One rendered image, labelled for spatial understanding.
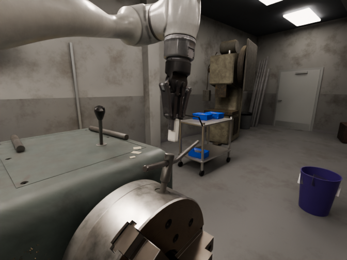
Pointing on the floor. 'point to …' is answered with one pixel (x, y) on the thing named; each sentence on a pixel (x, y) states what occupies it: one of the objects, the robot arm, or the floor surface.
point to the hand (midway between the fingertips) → (173, 130)
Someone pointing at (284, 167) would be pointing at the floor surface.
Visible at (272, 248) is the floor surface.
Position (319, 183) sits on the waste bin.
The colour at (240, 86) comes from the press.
